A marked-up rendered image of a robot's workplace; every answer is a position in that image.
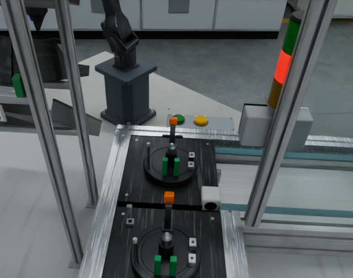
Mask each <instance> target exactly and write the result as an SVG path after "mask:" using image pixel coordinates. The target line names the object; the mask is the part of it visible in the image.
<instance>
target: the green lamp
mask: <svg viewBox="0 0 353 278"><path fill-rule="evenodd" d="M299 28H300V24H299V23H296V22H294V21H293V20H292V19H291V17H290V19H289V23H288V26H287V30H286V34H285V38H284V42H283V44H282V50H283V52H284V53H286V54H288V55H290V56H291V55H292V51H293V48H294V45H295V42H296V38H297V35H298V31H299Z"/></svg>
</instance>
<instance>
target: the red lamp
mask: <svg viewBox="0 0 353 278"><path fill-rule="evenodd" d="M290 59H291V56H290V55H288V54H286V53H284V52H283V50H282V49H281V52H280V57H279V60H278V63H277V67H276V71H275V75H274V77H275V79H276V80H277V81H278V82H279V83H281V84H283V83H284V79H285V76H286V72H287V69H288V65H289V63H290Z"/></svg>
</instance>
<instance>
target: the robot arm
mask: <svg viewBox="0 0 353 278"><path fill-rule="evenodd" d="M101 1H102V4H103V8H104V12H105V20H104V21H103V22H101V23H100V24H101V28H102V30H103V37H105V38H106V40H107V42H108V43H109V45H110V48H111V50H112V52H114V53H115V55H114V59H115V63H114V64H113V67H115V68H117V69H119V70H121V71H124V72H129V71H131V70H133V69H135V68H137V67H139V66H140V64H138V63H136V45H138V43H139V38H138V37H137V36H136V34H135V33H134V32H133V31H132V29H131V26H130V23H129V21H128V19H127V18H126V17H125V15H124V14H123V12H122V11H121V7H120V3H119V0H101ZM25 10H26V14H27V15H28V16H29V18H30V20H31V21H33V23H34V26H35V29H36V31H40V28H41V25H42V22H43V19H44V17H45V14H46V13H47V12H48V10H47V8H32V7H25Z"/></svg>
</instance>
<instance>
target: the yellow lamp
mask: <svg viewBox="0 0 353 278"><path fill-rule="evenodd" d="M281 89H282V84H281V83H279V82H278V81H277V80H276V79H275V77H274V79H273V82H272V86H271V89H270V94H269V97H268V104H269V105H270V106H271V107H272V108H274V109H276V106H277V102H278V100H279V96H280V93H281Z"/></svg>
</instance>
